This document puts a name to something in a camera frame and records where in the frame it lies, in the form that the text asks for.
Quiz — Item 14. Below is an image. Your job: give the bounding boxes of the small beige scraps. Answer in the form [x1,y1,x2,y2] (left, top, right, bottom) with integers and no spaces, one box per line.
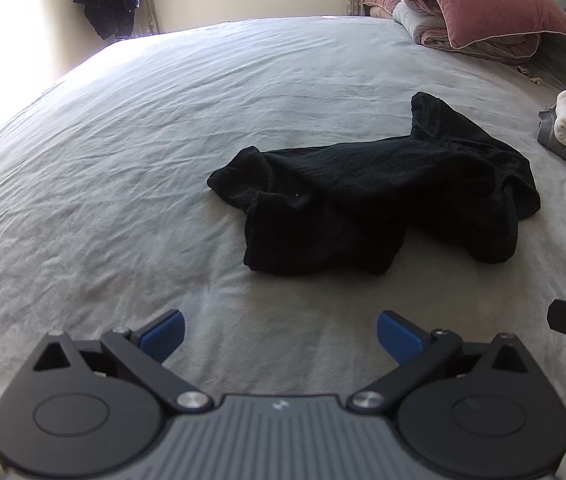
[516,62,544,86]

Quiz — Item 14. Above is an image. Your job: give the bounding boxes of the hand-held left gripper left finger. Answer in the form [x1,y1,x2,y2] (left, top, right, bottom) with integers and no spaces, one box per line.
[32,309,215,413]

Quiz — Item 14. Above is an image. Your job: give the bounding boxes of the large pink pillow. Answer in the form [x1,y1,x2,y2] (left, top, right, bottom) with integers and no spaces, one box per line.
[413,0,566,52]

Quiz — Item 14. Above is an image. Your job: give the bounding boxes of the pale sheer curtain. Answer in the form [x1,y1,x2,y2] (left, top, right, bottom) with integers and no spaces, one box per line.
[133,0,164,36]

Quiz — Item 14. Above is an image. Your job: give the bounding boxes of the small pink pillow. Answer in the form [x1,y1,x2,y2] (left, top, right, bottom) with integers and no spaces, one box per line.
[363,0,404,20]

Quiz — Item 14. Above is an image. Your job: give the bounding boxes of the black shirt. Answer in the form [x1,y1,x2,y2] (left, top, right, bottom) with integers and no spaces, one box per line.
[207,91,542,277]

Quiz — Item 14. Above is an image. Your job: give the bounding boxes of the folded grey pink quilt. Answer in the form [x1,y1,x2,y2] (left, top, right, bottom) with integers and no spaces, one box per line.
[385,0,544,65]

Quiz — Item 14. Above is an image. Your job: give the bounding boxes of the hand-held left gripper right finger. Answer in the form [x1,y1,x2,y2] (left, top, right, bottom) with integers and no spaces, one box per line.
[347,310,534,415]

